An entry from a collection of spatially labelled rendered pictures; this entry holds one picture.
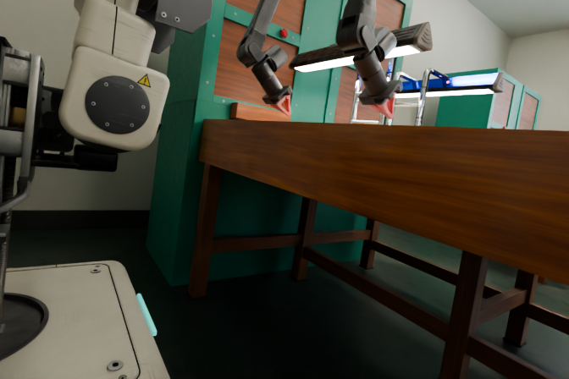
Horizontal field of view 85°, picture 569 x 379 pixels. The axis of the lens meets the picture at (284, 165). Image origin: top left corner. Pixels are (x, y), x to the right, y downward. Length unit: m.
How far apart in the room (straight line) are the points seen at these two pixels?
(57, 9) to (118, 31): 1.68
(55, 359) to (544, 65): 6.31
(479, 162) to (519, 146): 0.05
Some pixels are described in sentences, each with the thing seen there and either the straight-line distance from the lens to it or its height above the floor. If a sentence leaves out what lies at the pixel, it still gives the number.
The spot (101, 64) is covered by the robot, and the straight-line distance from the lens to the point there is 0.65.
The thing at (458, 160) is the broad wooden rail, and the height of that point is 0.71.
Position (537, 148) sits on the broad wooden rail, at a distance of 0.52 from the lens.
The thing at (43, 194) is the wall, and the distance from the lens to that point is 2.31.
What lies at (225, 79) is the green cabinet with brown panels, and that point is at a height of 0.96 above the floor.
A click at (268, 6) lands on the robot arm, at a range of 1.12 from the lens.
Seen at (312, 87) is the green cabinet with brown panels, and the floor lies 1.04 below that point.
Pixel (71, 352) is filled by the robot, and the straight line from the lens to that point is 0.75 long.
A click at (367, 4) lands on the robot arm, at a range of 0.82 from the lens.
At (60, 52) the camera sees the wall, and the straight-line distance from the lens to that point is 2.29.
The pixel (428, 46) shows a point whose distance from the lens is 1.06.
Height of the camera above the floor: 0.69
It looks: 3 degrees down
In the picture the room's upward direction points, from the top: 8 degrees clockwise
